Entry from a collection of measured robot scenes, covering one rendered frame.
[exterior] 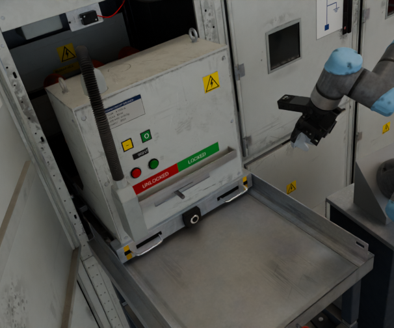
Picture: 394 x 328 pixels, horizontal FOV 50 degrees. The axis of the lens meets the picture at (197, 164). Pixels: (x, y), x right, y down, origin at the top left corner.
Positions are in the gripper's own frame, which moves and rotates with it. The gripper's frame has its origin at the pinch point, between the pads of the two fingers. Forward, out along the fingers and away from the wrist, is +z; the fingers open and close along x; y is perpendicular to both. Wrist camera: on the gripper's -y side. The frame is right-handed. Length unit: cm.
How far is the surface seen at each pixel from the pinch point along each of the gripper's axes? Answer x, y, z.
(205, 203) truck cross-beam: -21.0, -11.8, 26.8
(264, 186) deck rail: -1.4, -1.9, 25.2
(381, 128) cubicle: 101, 10, 63
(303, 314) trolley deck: -33.6, 32.7, 12.3
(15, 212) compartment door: -72, -32, -2
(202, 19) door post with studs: 9, -48, -11
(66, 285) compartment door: -69, -24, 36
